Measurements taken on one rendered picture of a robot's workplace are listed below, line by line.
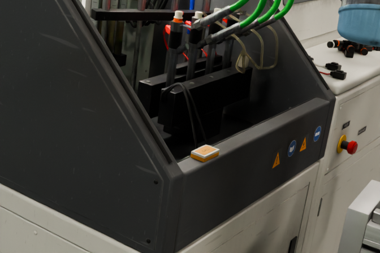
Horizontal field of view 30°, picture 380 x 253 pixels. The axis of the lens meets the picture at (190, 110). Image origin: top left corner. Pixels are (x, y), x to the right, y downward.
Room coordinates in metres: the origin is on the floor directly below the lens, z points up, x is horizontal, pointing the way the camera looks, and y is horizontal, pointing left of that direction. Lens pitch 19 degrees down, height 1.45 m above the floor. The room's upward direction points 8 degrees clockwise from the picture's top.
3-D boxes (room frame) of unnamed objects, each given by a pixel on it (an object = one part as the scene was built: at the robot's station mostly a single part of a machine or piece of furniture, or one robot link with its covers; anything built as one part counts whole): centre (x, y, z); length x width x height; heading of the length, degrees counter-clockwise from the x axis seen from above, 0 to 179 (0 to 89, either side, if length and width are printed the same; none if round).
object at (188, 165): (1.37, -0.15, 0.87); 0.62 x 0.04 x 0.16; 148
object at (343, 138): (1.73, -0.42, 0.80); 0.05 x 0.04 x 0.05; 148
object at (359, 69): (2.01, -0.44, 0.97); 0.70 x 0.22 x 0.03; 148
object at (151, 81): (1.60, -0.01, 0.91); 0.34 x 0.10 x 0.15; 148
